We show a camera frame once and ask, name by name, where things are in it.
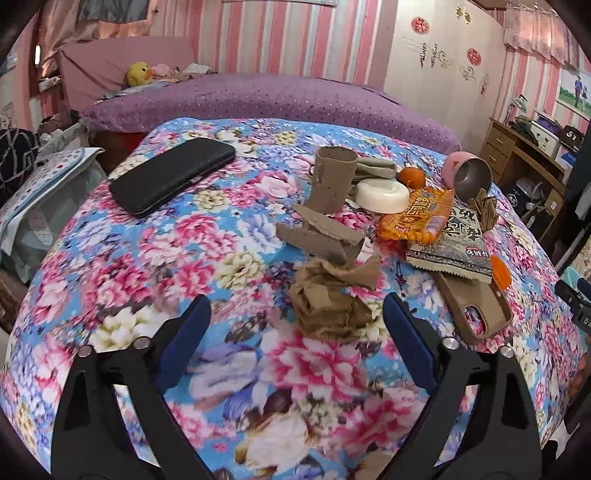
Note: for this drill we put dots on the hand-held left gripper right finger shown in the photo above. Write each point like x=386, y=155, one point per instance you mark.
x=411, y=339

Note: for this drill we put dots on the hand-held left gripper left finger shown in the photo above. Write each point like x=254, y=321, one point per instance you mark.
x=184, y=339

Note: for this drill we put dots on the brown paper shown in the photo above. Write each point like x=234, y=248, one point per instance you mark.
x=330, y=302

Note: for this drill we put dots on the black white snack packet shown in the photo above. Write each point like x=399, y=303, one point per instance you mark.
x=455, y=251

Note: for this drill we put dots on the orange snack packet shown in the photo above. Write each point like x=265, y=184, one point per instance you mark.
x=413, y=217

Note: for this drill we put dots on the torn cardboard tube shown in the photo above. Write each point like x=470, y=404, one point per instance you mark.
x=318, y=237

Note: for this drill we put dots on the small brown wrapper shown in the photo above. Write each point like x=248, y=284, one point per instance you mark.
x=485, y=207

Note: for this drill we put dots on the white round soap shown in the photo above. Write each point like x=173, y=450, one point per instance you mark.
x=382, y=196

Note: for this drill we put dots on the tan phone case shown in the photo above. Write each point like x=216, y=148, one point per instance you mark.
x=461, y=295

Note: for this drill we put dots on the floral blanket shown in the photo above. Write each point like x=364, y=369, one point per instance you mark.
x=161, y=258

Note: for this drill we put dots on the orange plastic piece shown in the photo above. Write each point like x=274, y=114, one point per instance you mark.
x=501, y=272

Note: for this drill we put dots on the orange mandarin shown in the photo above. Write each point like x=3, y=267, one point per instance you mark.
x=411, y=177

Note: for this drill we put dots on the black phone case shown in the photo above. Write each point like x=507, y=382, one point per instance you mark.
x=171, y=177

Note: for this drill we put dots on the pink steel cup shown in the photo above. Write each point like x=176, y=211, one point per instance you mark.
x=468, y=177

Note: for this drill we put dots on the grey cloth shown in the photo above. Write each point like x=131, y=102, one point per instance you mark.
x=375, y=168

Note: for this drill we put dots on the white box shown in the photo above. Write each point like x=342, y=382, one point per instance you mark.
x=547, y=136

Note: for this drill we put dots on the wooden desk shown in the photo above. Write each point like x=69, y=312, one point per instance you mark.
x=501, y=147

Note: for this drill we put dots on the desk lamp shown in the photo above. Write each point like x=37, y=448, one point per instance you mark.
x=518, y=108

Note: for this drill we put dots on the black patterned cloth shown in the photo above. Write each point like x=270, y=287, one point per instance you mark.
x=16, y=157

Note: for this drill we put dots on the purple dotted bedspread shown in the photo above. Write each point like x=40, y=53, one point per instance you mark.
x=277, y=104

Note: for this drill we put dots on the white wardrobe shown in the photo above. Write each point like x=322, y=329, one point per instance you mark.
x=438, y=87

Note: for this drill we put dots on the yellow duck plush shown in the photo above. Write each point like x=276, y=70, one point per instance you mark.
x=140, y=74

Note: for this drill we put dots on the pink plush toy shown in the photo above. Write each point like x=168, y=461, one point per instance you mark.
x=161, y=69

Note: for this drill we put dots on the pink curtain valance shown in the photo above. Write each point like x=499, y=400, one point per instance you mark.
x=535, y=32

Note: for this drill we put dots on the pink covered headboard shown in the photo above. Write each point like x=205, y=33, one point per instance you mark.
x=101, y=64

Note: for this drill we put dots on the pink window curtain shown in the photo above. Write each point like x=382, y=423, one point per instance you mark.
x=60, y=23

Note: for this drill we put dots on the wall poster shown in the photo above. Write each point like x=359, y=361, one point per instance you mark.
x=575, y=94

